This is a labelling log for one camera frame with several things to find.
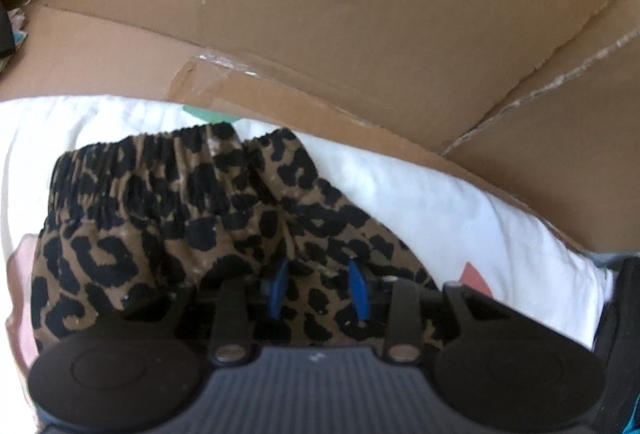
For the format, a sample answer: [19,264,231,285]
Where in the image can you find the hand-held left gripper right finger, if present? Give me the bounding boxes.
[346,258,506,363]

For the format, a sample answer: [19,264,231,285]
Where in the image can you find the leopard print pants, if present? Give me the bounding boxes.
[30,123,446,355]

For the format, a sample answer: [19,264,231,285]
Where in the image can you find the flattened brown cardboard sheet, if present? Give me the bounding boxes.
[0,0,640,259]

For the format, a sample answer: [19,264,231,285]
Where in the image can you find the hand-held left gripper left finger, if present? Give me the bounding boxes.
[120,258,292,363]

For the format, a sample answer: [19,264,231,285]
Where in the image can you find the black garment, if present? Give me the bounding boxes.
[0,6,15,57]

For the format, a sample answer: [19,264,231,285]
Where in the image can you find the cream printed bear blanket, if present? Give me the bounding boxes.
[0,94,616,365]

